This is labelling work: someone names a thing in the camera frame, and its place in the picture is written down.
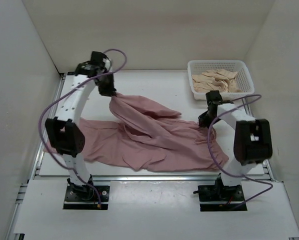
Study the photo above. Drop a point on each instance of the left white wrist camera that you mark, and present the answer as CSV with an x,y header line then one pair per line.
x,y
108,64

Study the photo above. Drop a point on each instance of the pink trousers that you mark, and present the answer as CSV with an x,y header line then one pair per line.
x,y
148,135

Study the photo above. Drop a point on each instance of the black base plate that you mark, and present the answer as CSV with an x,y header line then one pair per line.
x,y
213,198
102,197

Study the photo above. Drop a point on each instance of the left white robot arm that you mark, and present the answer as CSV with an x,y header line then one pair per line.
x,y
63,129

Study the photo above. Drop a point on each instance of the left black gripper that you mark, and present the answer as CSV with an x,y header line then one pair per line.
x,y
110,90

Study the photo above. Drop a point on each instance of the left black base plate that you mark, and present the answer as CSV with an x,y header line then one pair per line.
x,y
102,197

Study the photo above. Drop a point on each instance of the left aluminium rail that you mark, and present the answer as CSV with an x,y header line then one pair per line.
x,y
24,141

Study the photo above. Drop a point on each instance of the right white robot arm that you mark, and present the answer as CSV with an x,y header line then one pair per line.
x,y
252,145

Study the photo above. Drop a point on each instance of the white plastic basket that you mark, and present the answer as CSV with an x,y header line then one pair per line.
x,y
243,78

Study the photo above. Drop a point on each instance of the beige trousers in basket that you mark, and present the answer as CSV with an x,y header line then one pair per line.
x,y
221,80

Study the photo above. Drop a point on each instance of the front aluminium rail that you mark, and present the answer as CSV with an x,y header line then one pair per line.
x,y
155,178

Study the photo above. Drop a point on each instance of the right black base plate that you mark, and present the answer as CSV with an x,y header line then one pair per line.
x,y
213,198

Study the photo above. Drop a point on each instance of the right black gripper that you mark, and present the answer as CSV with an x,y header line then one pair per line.
x,y
203,121

